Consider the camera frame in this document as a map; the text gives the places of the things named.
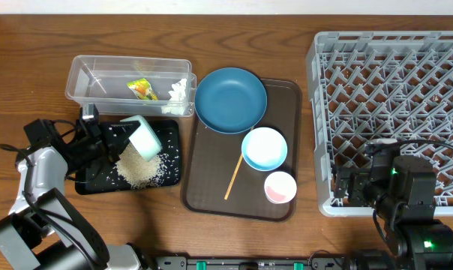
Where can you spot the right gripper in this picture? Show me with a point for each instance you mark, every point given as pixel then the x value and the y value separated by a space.
pixel 359 176

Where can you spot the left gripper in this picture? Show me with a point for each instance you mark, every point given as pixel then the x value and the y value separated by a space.
pixel 93 136

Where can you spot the mint green bowl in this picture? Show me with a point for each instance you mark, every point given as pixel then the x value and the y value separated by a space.
pixel 144 139

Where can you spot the pile of rice grains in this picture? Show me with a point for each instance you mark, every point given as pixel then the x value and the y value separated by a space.
pixel 163 170

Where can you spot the yellow green snack wrapper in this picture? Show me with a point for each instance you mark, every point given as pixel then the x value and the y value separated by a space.
pixel 142 89

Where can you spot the white tissue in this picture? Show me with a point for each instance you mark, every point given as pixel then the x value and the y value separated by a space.
pixel 176 104

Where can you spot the pink cup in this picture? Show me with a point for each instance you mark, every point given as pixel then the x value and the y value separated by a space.
pixel 280 187

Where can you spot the light blue bowl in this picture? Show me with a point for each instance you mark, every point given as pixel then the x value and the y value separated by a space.
pixel 264 149

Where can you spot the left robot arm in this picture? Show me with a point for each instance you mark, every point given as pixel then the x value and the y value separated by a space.
pixel 43 230

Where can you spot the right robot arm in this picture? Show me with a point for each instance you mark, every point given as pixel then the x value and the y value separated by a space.
pixel 400 190

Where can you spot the grey dishwasher rack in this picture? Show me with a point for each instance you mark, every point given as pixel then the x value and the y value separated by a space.
pixel 366 85

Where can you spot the black plastic tray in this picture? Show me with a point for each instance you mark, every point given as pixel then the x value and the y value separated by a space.
pixel 100 178

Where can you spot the clear plastic bin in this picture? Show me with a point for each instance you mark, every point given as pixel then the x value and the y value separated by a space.
pixel 102 80

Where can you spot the brown plastic serving tray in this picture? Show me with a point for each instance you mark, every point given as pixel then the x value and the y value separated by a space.
pixel 213 157

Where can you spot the wooden chopstick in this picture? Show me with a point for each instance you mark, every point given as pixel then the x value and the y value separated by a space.
pixel 233 178

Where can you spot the dark blue plate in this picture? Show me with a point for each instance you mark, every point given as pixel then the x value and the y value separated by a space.
pixel 230 100

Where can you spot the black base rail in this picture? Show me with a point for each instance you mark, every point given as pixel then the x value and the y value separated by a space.
pixel 321 262

